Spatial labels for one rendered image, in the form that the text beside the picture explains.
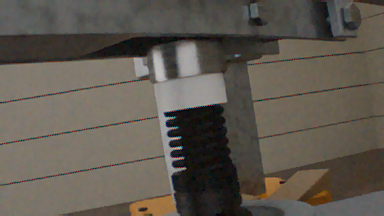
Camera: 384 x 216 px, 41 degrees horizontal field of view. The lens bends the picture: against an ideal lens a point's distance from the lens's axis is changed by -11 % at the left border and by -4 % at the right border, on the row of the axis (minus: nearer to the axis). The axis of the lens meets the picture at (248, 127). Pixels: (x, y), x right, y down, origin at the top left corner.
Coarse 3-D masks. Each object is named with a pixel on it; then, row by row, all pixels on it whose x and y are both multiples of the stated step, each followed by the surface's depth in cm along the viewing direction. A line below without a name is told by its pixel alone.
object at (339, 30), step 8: (328, 0) 63; (336, 0) 63; (344, 0) 64; (352, 0) 66; (360, 0) 103; (368, 0) 104; (376, 0) 105; (328, 8) 63; (336, 8) 63; (336, 16) 63; (336, 24) 63; (344, 24) 63; (336, 32) 63; (344, 32) 63; (352, 32) 65; (240, 56) 73; (248, 56) 74; (256, 56) 76
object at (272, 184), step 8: (272, 184) 164; (280, 184) 162; (272, 192) 150; (320, 192) 138; (328, 192) 137; (152, 200) 166; (160, 200) 164; (168, 200) 162; (312, 200) 132; (320, 200) 133; (328, 200) 135; (136, 208) 155; (144, 208) 149; (152, 208) 152; (160, 208) 150; (168, 208) 148
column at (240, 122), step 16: (240, 64) 147; (224, 80) 142; (240, 80) 147; (240, 96) 146; (224, 112) 141; (240, 112) 146; (160, 128) 149; (240, 128) 145; (256, 128) 150; (240, 144) 145; (256, 144) 149; (240, 160) 144; (256, 160) 149; (240, 176) 144; (256, 176) 148; (240, 192) 143; (256, 192) 148
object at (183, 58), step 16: (144, 48) 53; (160, 48) 51; (176, 48) 51; (192, 48) 51; (208, 48) 51; (160, 64) 51; (176, 64) 51; (192, 64) 51; (208, 64) 51; (224, 64) 53; (160, 80) 52
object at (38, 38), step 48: (0, 0) 32; (48, 0) 36; (96, 0) 39; (144, 0) 43; (192, 0) 47; (240, 0) 52; (288, 0) 59; (0, 48) 37; (48, 48) 41; (96, 48) 46; (240, 48) 69
